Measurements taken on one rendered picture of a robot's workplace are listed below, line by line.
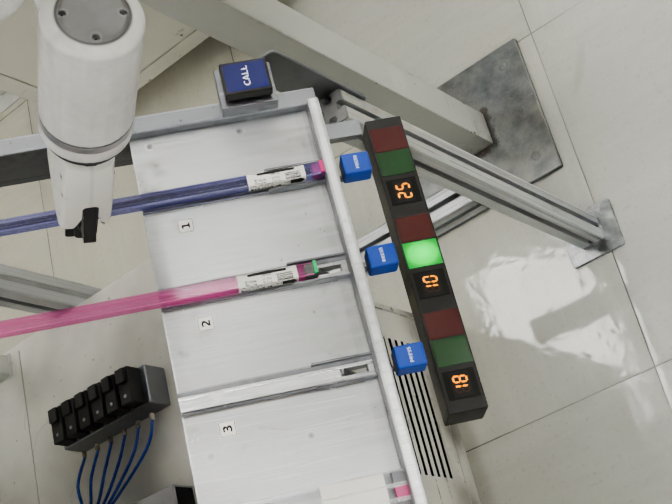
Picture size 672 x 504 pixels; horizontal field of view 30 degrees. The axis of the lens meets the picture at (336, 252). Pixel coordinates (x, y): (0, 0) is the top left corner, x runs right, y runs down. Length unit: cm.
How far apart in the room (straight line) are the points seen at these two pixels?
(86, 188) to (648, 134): 104
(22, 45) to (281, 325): 133
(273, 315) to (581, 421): 78
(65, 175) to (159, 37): 136
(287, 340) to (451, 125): 83
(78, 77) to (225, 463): 39
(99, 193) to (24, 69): 137
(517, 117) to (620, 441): 55
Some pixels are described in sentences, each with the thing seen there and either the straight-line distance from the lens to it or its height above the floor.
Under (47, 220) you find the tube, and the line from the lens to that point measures 128.
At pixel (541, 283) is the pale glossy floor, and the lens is 197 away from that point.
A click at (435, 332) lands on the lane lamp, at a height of 67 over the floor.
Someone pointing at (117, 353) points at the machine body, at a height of 62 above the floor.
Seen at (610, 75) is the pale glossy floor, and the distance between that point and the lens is 201.
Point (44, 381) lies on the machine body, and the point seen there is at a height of 62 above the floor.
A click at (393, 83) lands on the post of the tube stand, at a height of 28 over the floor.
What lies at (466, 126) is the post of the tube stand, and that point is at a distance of 201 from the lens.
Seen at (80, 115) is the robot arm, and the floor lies 105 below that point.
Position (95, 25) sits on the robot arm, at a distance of 102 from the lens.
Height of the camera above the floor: 168
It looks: 49 degrees down
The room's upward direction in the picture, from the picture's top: 71 degrees counter-clockwise
